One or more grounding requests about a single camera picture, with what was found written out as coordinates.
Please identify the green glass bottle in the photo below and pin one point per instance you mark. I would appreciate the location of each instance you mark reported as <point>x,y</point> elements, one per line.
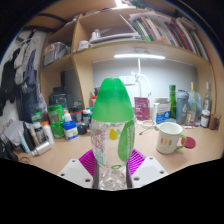
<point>172,100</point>

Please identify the white pill bottle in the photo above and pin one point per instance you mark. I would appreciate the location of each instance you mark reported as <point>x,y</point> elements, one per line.
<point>38,132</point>

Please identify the magenta pouch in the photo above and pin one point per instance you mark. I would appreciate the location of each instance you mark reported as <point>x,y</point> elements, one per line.
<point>142,108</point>

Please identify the brown jar with white lid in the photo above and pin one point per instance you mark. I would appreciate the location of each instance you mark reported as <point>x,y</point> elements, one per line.
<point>205,119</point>

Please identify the clear glass bottle white cap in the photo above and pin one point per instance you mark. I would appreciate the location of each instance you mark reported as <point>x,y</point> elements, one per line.
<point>207,100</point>

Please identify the white LED light bar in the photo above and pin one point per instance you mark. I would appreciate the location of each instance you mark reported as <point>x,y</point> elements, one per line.
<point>140,56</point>

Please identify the blue hanging garment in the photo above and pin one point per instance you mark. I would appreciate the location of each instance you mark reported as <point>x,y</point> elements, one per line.
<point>30,86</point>

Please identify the red pen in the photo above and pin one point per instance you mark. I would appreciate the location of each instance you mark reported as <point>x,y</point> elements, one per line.
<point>190,126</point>

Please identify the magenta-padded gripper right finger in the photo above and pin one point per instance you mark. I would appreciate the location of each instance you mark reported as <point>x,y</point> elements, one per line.
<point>150,170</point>

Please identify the grey shaker bottle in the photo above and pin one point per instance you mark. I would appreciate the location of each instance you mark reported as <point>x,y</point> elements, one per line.
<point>182,108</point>

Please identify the white wall power socket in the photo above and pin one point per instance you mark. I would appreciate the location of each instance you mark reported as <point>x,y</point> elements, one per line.
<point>128,80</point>

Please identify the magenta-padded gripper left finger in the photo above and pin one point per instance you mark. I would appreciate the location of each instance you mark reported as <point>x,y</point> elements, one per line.
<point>75,171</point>

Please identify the white bottle with orange cap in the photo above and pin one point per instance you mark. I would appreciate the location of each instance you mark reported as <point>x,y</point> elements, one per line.
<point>48,132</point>

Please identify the black hanging jacket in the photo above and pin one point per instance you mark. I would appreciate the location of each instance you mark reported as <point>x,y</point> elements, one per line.
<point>7,83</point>

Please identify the black jug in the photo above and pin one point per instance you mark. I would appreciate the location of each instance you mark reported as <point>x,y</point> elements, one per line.
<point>59,98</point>

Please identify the clear bottle with green cap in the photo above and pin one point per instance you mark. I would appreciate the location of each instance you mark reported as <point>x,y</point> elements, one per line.
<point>112,100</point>

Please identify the flat round red coaster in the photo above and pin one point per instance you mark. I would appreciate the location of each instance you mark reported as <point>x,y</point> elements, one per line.
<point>190,142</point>

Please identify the white and blue carton box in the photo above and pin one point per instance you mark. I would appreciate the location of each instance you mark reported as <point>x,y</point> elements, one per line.
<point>162,111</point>

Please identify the blue plastic bag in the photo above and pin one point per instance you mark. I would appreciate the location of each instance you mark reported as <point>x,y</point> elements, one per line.
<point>199,105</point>

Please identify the white and blue jar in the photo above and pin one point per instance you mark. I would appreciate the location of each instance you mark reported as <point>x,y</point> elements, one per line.
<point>70,130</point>

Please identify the brown mug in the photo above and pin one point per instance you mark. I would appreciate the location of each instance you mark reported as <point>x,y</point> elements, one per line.
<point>214,122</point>

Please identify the green canister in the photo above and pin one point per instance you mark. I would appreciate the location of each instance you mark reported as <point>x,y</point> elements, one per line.
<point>55,120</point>

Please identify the black headphones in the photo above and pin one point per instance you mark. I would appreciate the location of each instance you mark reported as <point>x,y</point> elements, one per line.
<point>6,150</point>

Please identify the wooden shelf unit with books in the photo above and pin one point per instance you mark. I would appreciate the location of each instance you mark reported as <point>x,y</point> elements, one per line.
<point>90,50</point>

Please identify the white hanging garment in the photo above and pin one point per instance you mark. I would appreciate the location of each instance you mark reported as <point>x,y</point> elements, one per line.
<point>23,58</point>

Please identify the red and white container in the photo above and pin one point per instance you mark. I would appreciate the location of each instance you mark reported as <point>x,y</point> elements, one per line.
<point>93,101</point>

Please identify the white and blue tube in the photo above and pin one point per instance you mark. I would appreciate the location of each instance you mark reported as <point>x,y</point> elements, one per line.
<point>23,141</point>

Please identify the silver can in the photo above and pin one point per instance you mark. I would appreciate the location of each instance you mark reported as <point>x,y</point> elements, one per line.
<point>41,148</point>

